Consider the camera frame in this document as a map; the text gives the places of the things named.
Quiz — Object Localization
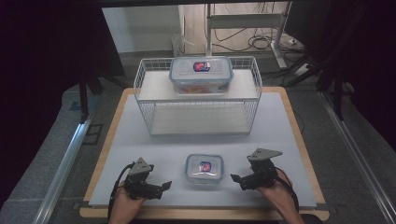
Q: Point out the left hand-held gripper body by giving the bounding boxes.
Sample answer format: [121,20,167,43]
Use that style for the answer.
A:
[123,157,155,201]

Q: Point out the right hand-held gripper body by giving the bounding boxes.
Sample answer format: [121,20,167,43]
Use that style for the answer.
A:
[246,147,284,190]

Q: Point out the small clear plastic food container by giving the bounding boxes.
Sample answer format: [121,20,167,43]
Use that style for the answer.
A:
[185,153,225,185]

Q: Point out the white wire shelf rack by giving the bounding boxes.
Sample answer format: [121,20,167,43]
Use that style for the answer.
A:
[133,55,263,137]

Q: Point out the large clear plastic food container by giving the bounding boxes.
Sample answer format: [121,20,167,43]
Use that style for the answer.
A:
[168,55,234,95]

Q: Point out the person's left hand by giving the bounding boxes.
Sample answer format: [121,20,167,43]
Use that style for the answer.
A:
[108,186,148,220]

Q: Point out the person's right hand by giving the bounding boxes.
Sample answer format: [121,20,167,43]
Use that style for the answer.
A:
[255,173,297,216]

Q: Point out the white wooden-edged work board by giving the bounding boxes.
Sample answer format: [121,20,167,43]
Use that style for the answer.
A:
[88,91,318,209]

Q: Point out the black stand legs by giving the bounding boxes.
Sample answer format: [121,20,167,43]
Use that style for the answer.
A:
[77,73,126,124]
[316,60,347,121]

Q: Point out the white power strip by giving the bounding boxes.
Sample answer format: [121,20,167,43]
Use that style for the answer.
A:
[293,63,311,77]

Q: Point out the dark curtain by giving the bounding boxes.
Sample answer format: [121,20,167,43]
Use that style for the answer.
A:
[284,0,396,150]
[0,0,126,206]

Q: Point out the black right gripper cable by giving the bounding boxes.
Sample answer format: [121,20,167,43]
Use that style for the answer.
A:
[274,167,301,216]

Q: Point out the aluminium rail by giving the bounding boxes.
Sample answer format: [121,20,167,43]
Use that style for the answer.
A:
[319,91,396,224]
[32,119,92,224]

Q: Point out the black floor cables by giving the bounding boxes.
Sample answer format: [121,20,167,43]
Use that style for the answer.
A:
[214,27,283,53]

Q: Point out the white metal desk frame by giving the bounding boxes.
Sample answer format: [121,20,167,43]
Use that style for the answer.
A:
[205,2,290,70]

